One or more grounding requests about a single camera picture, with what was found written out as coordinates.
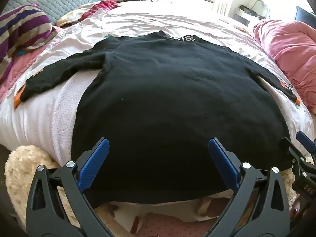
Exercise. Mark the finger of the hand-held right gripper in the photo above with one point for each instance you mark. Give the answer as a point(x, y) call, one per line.
point(291, 149)
point(304, 139)

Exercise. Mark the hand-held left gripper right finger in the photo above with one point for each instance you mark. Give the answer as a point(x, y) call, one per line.
point(222, 158)

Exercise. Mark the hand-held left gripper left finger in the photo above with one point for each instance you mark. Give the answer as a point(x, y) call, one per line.
point(95, 158)

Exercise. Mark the black sweater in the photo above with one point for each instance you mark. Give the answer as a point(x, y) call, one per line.
point(160, 103)

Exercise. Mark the cream fluffy blanket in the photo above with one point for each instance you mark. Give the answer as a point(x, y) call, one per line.
point(19, 172)

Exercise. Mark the pink dotted mat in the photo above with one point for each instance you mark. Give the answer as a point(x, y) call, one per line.
point(167, 223)

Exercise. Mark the pink blanket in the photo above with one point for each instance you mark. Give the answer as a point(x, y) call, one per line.
point(291, 47)

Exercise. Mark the pink quilt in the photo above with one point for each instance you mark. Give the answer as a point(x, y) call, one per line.
point(27, 65)

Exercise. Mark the black monitor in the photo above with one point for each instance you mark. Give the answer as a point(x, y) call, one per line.
point(302, 14)

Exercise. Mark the white desk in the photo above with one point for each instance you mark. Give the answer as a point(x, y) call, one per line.
point(243, 17)

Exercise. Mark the white printed bed sheet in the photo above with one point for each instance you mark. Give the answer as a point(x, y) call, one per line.
point(138, 22)

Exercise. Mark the white and red crumpled cloth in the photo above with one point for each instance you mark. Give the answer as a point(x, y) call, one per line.
point(71, 17)

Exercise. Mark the purple striped blanket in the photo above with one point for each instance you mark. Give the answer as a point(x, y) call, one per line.
point(22, 27)

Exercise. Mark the white curtain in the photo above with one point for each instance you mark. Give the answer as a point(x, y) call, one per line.
point(223, 6)

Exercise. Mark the red patterned cloth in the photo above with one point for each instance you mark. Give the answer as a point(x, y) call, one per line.
point(101, 6)

